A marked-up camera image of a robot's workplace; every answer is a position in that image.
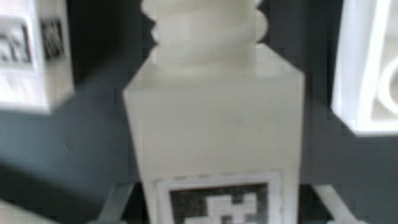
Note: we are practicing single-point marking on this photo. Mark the white table leg with screw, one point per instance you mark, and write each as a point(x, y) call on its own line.
point(215, 105)

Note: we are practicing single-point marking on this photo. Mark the white square table top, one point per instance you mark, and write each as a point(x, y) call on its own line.
point(365, 93)

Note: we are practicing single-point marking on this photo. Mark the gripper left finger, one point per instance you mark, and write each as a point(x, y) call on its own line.
point(116, 205)

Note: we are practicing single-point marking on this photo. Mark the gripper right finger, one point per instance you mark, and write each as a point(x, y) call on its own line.
point(340, 212)

